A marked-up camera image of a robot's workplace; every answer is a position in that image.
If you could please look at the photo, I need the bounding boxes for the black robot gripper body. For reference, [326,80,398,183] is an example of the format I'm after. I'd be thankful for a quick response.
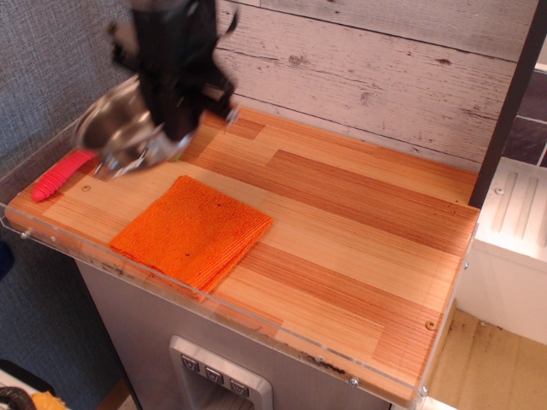
[108,8,235,121]

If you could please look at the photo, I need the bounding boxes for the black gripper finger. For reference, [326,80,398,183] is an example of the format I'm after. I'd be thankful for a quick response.
[138,74,168,126]
[164,91,207,142]

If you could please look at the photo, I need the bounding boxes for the stainless steel two-handled pot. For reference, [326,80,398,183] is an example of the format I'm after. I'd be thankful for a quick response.
[74,75,179,180]

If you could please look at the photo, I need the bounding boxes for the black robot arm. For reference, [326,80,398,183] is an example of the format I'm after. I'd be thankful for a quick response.
[109,1,235,142]

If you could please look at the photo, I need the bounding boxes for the orange folded towel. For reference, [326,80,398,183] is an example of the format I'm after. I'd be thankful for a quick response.
[109,176,274,293]

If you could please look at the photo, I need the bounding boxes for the green toy bell pepper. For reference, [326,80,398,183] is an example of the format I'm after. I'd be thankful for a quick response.
[168,136,193,161]

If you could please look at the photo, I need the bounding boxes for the clear acrylic edge guard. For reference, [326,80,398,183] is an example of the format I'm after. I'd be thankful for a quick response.
[4,195,478,408]

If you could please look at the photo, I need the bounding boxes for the grey toy fridge cabinet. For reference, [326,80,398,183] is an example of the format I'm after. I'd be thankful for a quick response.
[75,260,394,410]

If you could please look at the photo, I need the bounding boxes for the silver dispenser panel with buttons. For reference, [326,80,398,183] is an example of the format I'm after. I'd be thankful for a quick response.
[169,335,274,409]

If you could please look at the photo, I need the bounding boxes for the yellow object bottom left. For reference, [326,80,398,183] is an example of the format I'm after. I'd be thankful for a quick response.
[31,391,68,410]

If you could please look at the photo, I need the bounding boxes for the white toy sink unit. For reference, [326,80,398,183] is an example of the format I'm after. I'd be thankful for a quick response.
[456,158,546,343]

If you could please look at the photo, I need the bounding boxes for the fork with red handle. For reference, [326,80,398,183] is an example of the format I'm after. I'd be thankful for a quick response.
[32,150,95,202]

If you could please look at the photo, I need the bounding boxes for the dark vertical post right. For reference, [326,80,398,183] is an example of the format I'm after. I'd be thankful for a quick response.
[468,0,546,208]

